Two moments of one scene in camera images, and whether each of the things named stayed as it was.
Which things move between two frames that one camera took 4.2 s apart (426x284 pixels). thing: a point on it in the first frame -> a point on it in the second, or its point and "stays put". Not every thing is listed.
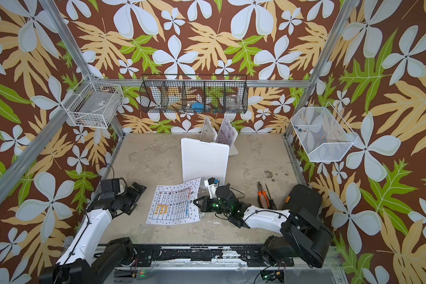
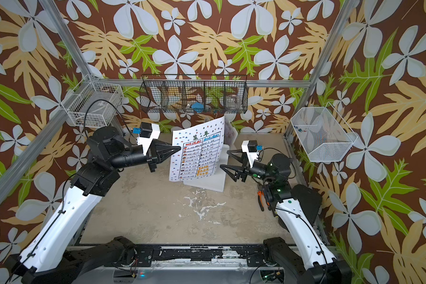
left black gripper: x=136 y=194 -> x=154 y=156
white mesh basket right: x=324 y=135 stays put
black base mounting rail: x=248 y=255 stays put
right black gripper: x=206 y=206 -> x=242 y=174
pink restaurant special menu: x=226 y=134 stays put
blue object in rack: x=197 y=107 stays put
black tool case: x=301 y=196 stays put
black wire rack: x=192 y=93 stays put
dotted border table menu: x=173 y=203 -> x=200 y=145
